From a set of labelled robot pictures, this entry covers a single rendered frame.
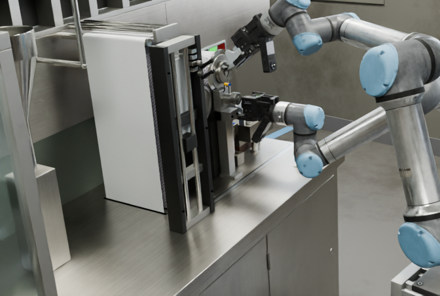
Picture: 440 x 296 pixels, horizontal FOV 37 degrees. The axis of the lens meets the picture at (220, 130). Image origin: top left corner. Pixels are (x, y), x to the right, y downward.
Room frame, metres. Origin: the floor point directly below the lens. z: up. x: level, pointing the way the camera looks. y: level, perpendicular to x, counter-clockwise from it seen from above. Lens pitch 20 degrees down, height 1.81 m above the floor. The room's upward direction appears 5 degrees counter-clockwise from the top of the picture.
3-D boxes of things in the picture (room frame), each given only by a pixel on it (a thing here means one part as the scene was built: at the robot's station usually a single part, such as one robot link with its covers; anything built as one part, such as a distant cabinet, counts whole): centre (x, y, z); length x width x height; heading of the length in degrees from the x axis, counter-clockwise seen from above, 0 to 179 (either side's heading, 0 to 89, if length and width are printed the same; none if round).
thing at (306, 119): (1.96, -0.27, 1.11); 0.11 x 0.08 x 0.09; 54
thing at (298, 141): (1.94, -0.27, 1.01); 0.11 x 0.08 x 0.11; 176
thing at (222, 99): (2.02, -0.03, 1.05); 0.06 x 0.05 x 0.31; 55
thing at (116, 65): (1.89, 0.31, 1.17); 0.34 x 0.05 x 0.54; 55
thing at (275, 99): (2.05, -0.14, 1.12); 0.12 x 0.08 x 0.09; 54
